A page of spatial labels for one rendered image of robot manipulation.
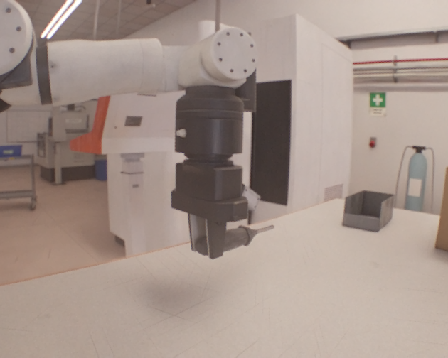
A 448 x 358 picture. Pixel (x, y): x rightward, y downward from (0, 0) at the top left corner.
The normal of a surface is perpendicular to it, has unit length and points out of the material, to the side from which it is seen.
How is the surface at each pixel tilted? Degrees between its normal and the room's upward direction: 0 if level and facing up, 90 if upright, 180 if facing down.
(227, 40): 90
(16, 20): 88
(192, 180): 90
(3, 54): 88
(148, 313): 0
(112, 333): 0
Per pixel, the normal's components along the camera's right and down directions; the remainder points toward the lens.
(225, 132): 0.46, 0.14
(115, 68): 0.52, 0.35
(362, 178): -0.71, 0.08
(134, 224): 0.71, 0.11
